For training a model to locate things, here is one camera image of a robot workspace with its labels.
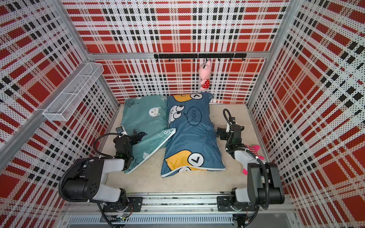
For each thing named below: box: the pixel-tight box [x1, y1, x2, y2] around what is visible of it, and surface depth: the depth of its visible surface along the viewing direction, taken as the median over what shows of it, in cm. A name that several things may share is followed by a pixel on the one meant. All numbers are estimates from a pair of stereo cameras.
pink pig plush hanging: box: [198, 58, 212, 91], surface depth 95 cm
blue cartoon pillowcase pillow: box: [160, 92, 226, 178], surface depth 86 cm
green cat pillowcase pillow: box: [121, 95, 177, 175], surface depth 101 cm
